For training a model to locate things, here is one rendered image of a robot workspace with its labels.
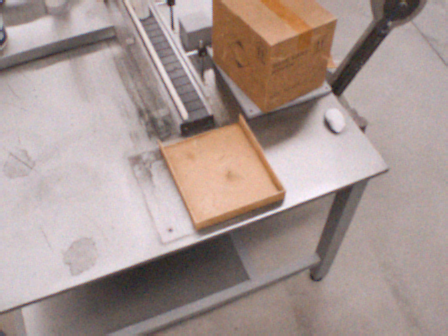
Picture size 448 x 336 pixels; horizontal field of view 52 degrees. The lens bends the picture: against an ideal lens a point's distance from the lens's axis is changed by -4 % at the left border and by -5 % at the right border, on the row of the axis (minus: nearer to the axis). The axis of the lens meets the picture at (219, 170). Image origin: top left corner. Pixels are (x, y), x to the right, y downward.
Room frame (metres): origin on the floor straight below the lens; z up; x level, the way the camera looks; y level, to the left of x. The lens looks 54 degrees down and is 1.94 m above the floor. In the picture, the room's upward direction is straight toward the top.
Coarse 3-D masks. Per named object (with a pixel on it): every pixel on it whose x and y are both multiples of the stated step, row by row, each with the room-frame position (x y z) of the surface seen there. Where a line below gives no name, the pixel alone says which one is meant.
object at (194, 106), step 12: (144, 24) 1.43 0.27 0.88; (156, 24) 1.43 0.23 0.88; (156, 36) 1.36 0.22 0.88; (156, 48) 1.29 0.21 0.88; (168, 48) 1.29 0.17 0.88; (168, 60) 1.23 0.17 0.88; (168, 72) 1.17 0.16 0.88; (180, 72) 1.17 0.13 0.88; (180, 84) 1.11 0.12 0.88; (192, 84) 1.11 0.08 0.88; (180, 96) 1.06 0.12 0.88; (192, 96) 1.06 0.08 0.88; (192, 108) 1.01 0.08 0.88; (204, 108) 1.01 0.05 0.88; (192, 120) 0.96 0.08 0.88
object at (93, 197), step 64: (192, 0) 1.65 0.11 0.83; (64, 64) 1.28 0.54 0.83; (128, 64) 1.27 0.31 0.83; (192, 64) 1.27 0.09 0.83; (0, 128) 0.98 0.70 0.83; (64, 128) 0.98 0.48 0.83; (128, 128) 0.97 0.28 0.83; (256, 128) 0.97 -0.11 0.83; (320, 128) 0.98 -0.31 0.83; (0, 192) 0.74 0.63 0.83; (64, 192) 0.74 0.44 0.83; (128, 192) 0.74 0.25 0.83; (320, 192) 0.74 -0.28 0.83; (0, 256) 0.54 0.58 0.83; (64, 256) 0.54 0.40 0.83; (128, 256) 0.54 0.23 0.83
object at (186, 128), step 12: (120, 0) 1.59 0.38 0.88; (132, 24) 1.43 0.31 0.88; (168, 36) 1.36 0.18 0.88; (144, 48) 1.30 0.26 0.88; (144, 60) 1.28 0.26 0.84; (180, 60) 1.23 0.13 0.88; (156, 72) 1.17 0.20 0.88; (156, 84) 1.16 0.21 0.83; (168, 96) 1.06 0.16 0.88; (180, 120) 0.96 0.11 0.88; (204, 120) 0.98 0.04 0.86; (180, 132) 0.95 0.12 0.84
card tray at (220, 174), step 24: (240, 120) 0.99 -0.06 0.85; (192, 144) 0.91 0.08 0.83; (216, 144) 0.91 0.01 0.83; (240, 144) 0.91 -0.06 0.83; (168, 168) 0.82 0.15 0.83; (192, 168) 0.82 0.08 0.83; (216, 168) 0.82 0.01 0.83; (240, 168) 0.82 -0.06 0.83; (264, 168) 0.82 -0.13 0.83; (192, 192) 0.74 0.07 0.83; (216, 192) 0.74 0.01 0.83; (240, 192) 0.74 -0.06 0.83; (264, 192) 0.74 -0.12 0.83; (192, 216) 0.64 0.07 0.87; (216, 216) 0.64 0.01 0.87
